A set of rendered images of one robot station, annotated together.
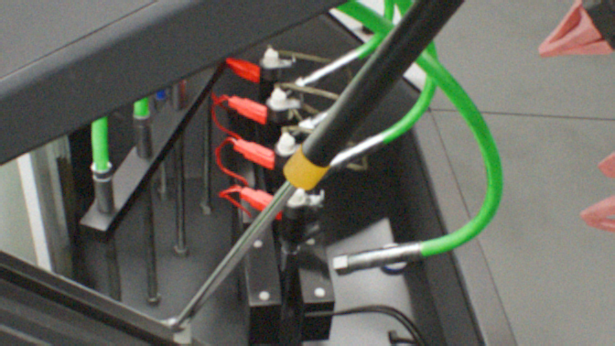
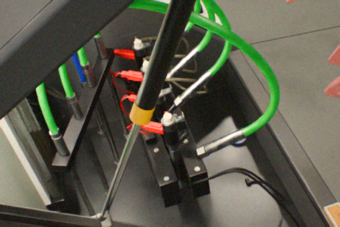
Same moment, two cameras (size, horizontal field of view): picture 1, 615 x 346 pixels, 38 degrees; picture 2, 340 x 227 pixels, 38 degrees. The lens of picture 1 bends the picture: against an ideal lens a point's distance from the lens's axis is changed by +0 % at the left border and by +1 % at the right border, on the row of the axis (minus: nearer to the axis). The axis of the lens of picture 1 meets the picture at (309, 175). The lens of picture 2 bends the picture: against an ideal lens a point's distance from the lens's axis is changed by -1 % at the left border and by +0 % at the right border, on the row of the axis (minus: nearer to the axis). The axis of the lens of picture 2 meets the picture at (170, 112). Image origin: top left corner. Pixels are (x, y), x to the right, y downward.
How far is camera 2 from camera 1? 0.06 m
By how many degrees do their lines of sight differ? 4
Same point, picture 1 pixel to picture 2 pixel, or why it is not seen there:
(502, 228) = (303, 101)
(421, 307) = (260, 161)
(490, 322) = (298, 161)
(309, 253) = (186, 147)
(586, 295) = not seen: outside the picture
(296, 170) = (135, 115)
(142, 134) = (73, 106)
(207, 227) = not seen: hidden behind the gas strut
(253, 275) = (158, 168)
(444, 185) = (255, 89)
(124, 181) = (71, 135)
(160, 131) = (85, 101)
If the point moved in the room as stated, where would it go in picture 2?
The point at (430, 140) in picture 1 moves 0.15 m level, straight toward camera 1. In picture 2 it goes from (242, 65) to (241, 109)
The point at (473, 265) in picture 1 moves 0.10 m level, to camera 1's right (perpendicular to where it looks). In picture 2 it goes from (282, 130) to (328, 124)
